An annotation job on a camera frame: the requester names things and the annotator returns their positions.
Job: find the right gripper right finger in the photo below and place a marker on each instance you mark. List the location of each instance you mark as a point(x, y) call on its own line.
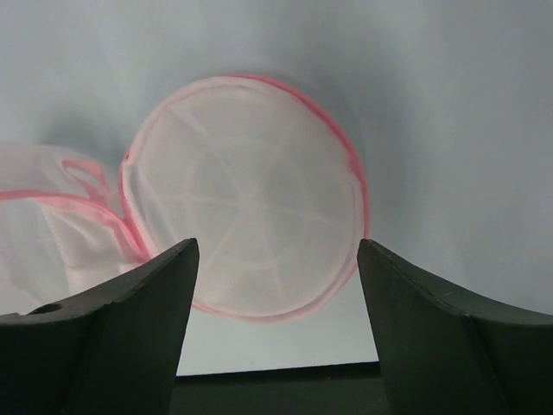
point(443, 349)

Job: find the pink mesh laundry bag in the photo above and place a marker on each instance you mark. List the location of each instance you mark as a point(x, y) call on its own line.
point(267, 183)

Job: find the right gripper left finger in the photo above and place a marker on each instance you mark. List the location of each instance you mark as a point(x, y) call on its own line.
point(113, 349)

